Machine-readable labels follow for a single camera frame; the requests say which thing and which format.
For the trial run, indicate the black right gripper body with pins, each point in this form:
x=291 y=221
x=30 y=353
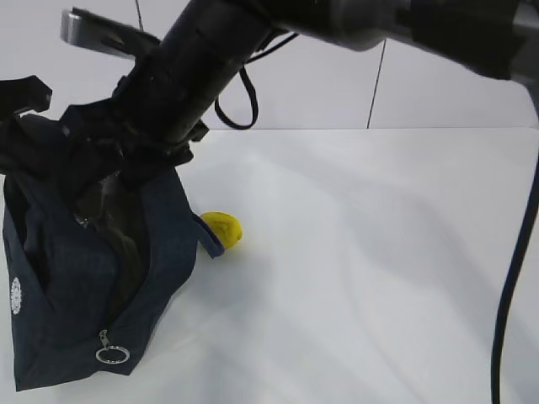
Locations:
x=144 y=128

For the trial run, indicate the yellow lemon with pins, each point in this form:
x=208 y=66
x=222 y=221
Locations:
x=226 y=227

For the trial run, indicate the navy blue lunch bag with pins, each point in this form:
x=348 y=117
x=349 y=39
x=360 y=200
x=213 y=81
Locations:
x=68 y=320

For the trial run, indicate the glass container with green lid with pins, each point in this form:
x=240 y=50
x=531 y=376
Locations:
x=115 y=211

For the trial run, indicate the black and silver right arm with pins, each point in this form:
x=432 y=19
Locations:
x=214 y=40

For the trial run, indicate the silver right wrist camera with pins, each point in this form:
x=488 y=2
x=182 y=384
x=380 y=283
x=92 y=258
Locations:
x=93 y=32

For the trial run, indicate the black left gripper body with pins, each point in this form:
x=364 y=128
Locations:
x=32 y=143

